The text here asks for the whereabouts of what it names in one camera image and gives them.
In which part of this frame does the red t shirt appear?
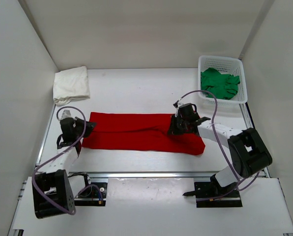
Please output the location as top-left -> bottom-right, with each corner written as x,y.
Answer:
83,112 -> 205,155

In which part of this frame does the white t shirt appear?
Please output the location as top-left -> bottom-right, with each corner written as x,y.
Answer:
53,66 -> 90,106

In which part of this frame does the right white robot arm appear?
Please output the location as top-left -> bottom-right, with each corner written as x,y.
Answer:
168,103 -> 272,197

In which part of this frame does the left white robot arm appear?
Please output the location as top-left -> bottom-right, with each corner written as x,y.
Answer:
32,117 -> 99,219

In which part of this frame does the green t shirt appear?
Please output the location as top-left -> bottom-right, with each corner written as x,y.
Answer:
201,68 -> 240,100

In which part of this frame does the white plastic basket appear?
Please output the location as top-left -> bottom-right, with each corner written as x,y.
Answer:
198,56 -> 248,107

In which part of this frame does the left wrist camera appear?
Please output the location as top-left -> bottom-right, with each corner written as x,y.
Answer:
60,110 -> 72,120

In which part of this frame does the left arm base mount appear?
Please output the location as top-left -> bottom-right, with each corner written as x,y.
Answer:
74,177 -> 108,207

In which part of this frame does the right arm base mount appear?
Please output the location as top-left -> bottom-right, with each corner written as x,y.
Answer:
183,180 -> 243,208

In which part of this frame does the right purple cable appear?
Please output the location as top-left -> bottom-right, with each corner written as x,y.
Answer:
173,90 -> 260,202

